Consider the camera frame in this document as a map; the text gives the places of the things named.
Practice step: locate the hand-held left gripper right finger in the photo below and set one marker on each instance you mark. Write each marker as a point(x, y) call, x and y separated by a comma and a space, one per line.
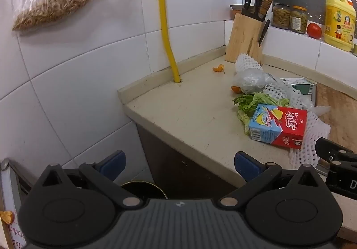
point(245, 164)

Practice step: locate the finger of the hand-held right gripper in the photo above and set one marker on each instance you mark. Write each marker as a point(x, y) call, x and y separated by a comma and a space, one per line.
point(326, 148)

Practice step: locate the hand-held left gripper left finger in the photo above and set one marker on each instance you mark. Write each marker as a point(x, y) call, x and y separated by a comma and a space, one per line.
point(113, 164)

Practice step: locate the large white foam net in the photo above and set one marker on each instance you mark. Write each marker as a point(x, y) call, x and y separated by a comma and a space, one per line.
point(315, 131)

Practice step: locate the black trash can gold rim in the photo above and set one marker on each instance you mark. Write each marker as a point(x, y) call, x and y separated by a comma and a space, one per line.
point(143, 189)

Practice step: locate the red blue drink carton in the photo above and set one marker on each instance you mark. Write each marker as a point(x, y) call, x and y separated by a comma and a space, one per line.
point(281, 127)

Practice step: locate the napa cabbage leaf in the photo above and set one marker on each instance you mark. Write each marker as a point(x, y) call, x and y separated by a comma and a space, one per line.
point(248, 105)

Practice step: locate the green white packet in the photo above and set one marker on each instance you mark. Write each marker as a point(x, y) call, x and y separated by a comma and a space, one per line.
point(301, 88)

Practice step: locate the clear plastic bag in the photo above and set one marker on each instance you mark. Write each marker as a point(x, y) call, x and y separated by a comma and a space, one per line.
point(252, 81)

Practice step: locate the wooden cutting board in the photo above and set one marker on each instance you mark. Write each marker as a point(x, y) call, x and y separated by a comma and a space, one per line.
point(337, 115)

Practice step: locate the brown cabinet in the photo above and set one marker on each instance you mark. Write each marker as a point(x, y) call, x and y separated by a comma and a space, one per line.
point(178, 165)

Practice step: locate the orange peel piece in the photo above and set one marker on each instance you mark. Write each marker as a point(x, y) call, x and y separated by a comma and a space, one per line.
point(235, 89)
point(219, 68)

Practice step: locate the small white foam net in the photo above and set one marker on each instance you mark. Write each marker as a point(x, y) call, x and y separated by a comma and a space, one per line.
point(248, 61)

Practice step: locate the white cutting board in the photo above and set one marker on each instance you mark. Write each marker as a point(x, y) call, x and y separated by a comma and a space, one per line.
point(9, 190)

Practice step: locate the red tomato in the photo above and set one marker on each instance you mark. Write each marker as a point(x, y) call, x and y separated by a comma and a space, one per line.
point(314, 30)

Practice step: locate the wooden knife block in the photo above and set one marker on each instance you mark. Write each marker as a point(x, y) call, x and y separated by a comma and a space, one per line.
point(242, 39)

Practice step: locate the yellow detergent bottle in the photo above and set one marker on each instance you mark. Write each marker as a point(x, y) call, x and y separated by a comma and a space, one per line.
point(339, 23)

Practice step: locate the glass jar green pickles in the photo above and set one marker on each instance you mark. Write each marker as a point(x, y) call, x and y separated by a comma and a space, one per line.
point(299, 20)

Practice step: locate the glass jar brown pickles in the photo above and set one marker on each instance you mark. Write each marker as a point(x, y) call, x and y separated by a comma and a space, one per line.
point(281, 16)

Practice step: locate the orange pump bottle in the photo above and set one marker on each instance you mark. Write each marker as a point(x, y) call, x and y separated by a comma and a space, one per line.
point(352, 0)

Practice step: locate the orange bowl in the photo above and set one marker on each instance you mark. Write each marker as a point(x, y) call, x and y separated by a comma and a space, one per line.
point(236, 7)

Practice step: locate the yellow pipe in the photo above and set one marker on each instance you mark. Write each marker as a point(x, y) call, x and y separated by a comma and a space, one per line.
point(163, 14)

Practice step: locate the clear bag of grains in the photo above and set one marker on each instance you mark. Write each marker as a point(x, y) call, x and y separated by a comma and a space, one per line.
point(53, 9)

